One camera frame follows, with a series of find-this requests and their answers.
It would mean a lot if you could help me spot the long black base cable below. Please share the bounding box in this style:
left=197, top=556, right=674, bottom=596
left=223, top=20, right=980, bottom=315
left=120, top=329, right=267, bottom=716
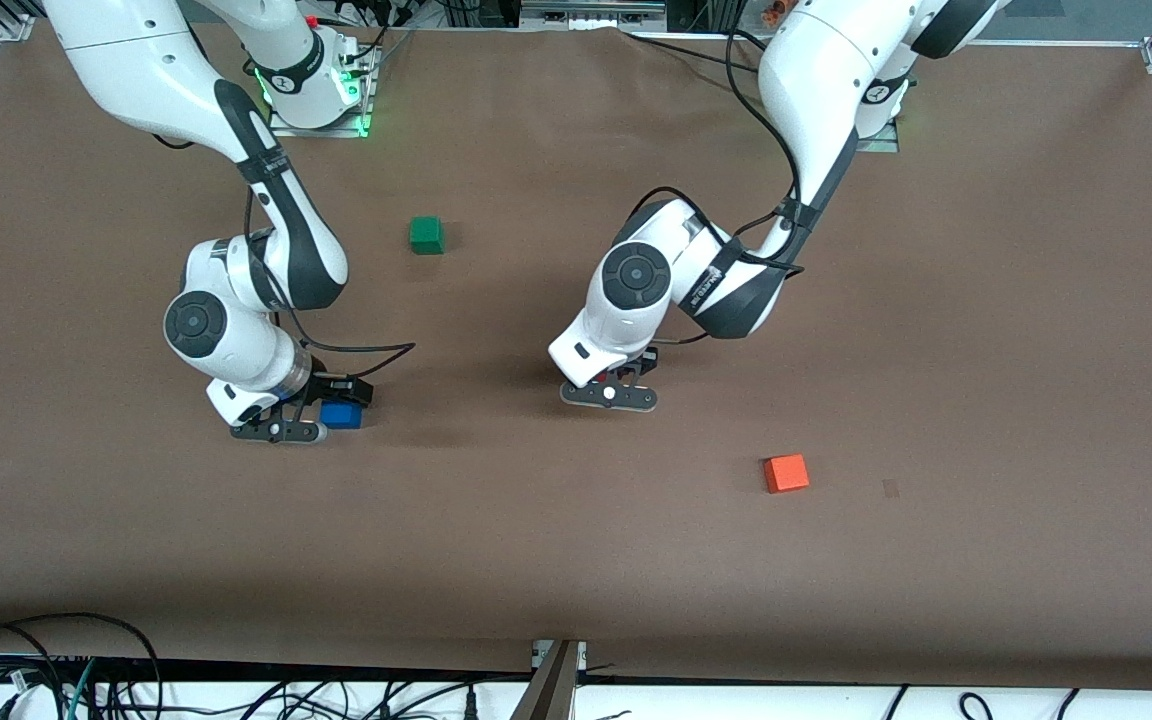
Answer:
left=619, top=30, right=769, bottom=63

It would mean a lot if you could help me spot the small aluminium bracket plate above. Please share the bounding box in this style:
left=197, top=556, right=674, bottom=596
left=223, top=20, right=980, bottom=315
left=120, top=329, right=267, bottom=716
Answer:
left=532, top=640, right=589, bottom=671

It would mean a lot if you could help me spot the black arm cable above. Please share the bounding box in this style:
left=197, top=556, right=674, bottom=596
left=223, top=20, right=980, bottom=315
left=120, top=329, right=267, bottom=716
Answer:
left=241, top=185, right=418, bottom=387
left=624, top=28, right=808, bottom=347

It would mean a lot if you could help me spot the large black cable loop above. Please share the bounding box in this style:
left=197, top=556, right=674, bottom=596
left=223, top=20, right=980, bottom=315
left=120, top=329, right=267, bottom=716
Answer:
left=0, top=612, right=165, bottom=720

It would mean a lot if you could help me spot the brown paper table cover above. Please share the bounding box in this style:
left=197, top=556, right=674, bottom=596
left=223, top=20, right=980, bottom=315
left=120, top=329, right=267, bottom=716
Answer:
left=0, top=20, right=1152, bottom=693

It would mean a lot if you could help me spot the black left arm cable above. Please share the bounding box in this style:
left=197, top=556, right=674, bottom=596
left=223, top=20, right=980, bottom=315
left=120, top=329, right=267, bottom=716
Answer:
left=624, top=28, right=808, bottom=347

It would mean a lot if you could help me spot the green cable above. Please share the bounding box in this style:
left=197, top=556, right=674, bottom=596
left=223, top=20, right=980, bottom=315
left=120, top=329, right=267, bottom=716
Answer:
left=64, top=660, right=99, bottom=720

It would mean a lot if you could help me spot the orange wooden block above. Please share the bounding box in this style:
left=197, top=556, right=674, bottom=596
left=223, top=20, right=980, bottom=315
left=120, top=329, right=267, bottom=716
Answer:
left=763, top=454, right=810, bottom=494

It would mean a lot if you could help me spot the grey metal rail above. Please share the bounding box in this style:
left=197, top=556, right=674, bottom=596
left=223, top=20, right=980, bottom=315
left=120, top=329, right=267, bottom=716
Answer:
left=521, top=0, right=668, bottom=27

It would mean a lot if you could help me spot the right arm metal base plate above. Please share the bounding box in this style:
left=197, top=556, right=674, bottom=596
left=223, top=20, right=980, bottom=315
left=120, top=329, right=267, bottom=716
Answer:
left=266, top=30, right=380, bottom=140

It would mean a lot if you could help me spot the grey metal bar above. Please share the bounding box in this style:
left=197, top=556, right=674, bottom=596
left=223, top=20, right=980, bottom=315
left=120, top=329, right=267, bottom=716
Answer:
left=511, top=640, right=582, bottom=720

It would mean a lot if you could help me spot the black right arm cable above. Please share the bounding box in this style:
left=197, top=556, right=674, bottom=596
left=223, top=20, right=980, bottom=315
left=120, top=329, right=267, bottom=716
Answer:
left=241, top=185, right=418, bottom=387

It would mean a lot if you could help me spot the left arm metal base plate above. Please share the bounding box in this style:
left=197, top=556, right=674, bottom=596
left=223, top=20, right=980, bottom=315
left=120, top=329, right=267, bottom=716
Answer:
left=854, top=118, right=901, bottom=154

